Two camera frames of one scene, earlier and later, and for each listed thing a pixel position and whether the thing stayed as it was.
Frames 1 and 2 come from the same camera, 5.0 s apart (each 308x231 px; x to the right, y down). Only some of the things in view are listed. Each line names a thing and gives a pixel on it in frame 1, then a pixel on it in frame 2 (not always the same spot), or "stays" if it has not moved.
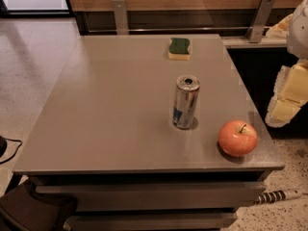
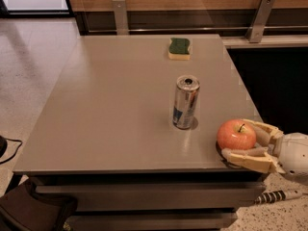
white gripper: [298, 33] → [295, 154]
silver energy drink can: [185, 101] stays
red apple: [237, 138] stays
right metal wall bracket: [260, 20] stays
